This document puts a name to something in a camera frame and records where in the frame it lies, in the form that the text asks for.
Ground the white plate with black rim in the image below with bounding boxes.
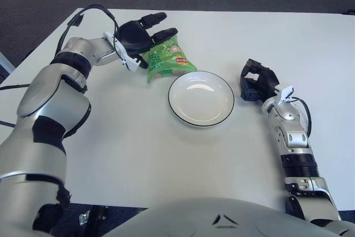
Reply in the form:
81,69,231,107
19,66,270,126
168,70,235,129

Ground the grey furniture edge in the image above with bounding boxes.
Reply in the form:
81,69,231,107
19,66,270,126
0,52,14,82

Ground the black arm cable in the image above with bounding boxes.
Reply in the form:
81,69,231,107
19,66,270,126
291,97,313,138
0,4,124,127

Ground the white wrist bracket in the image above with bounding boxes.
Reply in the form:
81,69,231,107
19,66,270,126
274,84,295,103
103,31,140,72

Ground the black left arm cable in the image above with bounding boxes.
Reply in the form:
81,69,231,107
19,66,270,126
0,4,124,127

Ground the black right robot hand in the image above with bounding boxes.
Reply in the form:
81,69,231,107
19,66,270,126
240,58,280,102

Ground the silver metal table bracket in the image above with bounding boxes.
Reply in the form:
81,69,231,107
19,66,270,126
79,211,90,227

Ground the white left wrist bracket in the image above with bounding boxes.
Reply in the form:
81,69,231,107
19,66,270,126
103,31,140,72

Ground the green snack bag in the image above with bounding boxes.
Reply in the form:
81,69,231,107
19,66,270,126
140,36,198,84

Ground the grey robot torso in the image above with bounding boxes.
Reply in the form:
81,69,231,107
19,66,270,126
105,196,344,237

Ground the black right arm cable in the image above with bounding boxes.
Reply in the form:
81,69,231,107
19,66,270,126
291,97,313,138

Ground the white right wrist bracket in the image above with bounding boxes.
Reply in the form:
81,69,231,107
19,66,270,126
274,84,295,103

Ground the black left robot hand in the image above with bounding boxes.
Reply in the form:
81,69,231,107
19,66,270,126
115,12,179,70

